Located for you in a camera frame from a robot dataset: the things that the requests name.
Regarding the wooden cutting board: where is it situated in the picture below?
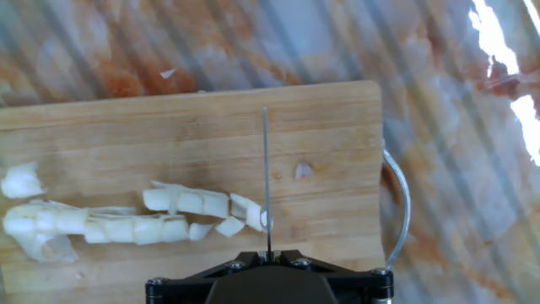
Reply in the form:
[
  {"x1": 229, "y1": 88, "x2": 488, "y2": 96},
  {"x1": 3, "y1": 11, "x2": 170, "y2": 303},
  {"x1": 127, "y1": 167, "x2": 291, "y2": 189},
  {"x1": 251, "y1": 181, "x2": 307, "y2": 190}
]
[{"x1": 0, "y1": 79, "x2": 413, "y2": 304}]

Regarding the steel cleaver knife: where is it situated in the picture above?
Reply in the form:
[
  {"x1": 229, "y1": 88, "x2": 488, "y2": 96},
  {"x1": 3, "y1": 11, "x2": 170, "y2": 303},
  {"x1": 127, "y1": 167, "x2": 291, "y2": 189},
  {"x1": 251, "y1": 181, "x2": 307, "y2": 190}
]
[{"x1": 262, "y1": 106, "x2": 274, "y2": 255}]

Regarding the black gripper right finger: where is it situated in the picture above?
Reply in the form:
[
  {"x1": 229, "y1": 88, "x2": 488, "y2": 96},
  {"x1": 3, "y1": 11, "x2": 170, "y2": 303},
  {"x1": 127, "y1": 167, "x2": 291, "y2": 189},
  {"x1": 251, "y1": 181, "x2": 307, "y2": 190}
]
[{"x1": 272, "y1": 250, "x2": 396, "y2": 304}]

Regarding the marble pattern plastic mat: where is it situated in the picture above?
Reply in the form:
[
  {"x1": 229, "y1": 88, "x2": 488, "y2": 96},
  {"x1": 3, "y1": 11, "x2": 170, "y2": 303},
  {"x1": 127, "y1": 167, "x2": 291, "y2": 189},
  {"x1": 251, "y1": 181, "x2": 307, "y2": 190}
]
[{"x1": 0, "y1": 0, "x2": 540, "y2": 304}]

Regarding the chopped white scallion piece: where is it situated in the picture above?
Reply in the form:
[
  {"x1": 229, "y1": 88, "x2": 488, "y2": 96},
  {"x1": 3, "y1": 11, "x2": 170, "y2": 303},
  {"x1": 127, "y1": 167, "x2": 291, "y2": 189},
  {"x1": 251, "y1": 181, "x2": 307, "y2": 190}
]
[{"x1": 0, "y1": 161, "x2": 46, "y2": 200}]

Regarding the white scallion stalk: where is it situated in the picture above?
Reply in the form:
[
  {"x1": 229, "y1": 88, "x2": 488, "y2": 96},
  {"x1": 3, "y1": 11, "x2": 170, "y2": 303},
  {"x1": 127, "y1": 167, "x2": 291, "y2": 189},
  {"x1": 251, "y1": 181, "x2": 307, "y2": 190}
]
[{"x1": 2, "y1": 180, "x2": 275, "y2": 263}]

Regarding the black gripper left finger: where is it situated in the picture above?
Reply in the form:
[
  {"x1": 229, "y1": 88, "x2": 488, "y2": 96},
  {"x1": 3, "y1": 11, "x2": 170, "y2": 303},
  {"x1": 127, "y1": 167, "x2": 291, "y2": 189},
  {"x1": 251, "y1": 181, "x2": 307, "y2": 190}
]
[{"x1": 145, "y1": 251, "x2": 268, "y2": 304}]

